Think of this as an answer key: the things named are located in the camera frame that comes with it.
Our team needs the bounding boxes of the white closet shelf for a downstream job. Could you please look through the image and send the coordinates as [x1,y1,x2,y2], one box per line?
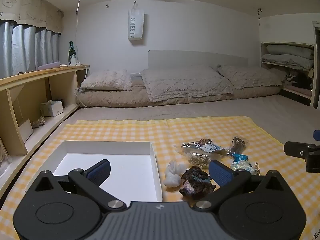
[260,42,315,107]

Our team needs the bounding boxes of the white fluffy scrunchie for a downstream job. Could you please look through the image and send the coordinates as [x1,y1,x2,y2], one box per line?
[164,160,188,187]

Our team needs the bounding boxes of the lavender flat box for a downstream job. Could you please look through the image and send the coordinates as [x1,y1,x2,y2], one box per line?
[38,62,61,71]

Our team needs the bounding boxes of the green glass bottle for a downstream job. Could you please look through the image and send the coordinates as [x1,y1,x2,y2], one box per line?
[68,41,76,65]

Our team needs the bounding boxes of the folded grey bedding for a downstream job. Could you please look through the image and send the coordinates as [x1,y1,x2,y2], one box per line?
[261,44,314,71]

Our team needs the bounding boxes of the yellow checked blanket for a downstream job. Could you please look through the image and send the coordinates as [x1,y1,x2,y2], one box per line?
[0,116,320,240]

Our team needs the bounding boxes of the white flat board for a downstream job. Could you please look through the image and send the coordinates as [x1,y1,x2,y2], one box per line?
[19,119,34,144]

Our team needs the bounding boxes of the beige fluffy pillow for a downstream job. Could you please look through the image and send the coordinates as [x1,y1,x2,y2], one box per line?
[80,70,133,91]

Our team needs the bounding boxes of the white charging cable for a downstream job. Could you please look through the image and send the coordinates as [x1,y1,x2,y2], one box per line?
[75,64,90,98]

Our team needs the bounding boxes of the white tissue box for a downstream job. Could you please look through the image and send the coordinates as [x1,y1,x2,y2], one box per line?
[40,100,64,117]

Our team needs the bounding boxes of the grey curtain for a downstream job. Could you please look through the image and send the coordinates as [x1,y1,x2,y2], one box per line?
[0,21,60,80]

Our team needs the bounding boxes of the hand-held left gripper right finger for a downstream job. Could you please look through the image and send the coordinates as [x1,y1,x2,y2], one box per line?
[193,160,292,211]

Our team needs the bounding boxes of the white shallow cardboard box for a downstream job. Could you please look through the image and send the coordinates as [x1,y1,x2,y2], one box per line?
[25,140,163,203]

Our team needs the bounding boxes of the bagged beige yarn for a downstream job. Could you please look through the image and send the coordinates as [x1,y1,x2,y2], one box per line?
[183,151,223,170]

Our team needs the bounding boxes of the wooden shelf unit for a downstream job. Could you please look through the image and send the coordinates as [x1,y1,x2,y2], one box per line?
[0,64,90,193]

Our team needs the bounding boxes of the beige pillow right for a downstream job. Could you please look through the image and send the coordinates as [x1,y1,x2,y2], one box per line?
[140,66,234,103]

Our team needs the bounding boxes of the beige quilted pillow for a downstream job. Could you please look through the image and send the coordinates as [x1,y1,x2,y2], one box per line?
[217,65,288,90]

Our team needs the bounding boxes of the white door frame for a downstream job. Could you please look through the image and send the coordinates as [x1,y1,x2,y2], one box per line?
[311,21,320,110]

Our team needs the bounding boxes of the white headboard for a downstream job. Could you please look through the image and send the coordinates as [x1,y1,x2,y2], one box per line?
[148,50,249,70]

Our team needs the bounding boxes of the dark purple scrunchie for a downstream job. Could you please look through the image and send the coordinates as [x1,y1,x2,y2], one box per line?
[179,167,217,202]

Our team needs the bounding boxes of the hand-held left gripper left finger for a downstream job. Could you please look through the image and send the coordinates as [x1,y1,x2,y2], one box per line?
[32,159,125,212]

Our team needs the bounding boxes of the white hanging fabric bag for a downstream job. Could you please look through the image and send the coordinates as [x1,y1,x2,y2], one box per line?
[128,2,145,46]

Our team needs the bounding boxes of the dark clothes pile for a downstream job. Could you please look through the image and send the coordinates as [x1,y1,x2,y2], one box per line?
[285,71,313,90]

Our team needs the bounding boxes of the beige printed valance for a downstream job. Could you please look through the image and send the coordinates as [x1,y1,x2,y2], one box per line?
[0,0,63,34]

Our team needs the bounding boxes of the grey mattress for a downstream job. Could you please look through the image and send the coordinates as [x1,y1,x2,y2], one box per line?
[62,94,320,155]

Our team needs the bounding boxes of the beige crochet bundle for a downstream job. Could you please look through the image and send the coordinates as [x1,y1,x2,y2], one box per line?
[31,116,46,129]

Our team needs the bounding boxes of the bagged dark brown cord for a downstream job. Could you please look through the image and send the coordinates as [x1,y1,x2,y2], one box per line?
[226,136,247,158]

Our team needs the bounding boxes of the bagged brown hair ties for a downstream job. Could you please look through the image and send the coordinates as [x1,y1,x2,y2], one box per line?
[182,138,222,155]

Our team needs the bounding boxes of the blue label beige cord bag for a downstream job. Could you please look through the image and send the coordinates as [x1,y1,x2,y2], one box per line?
[229,154,261,176]

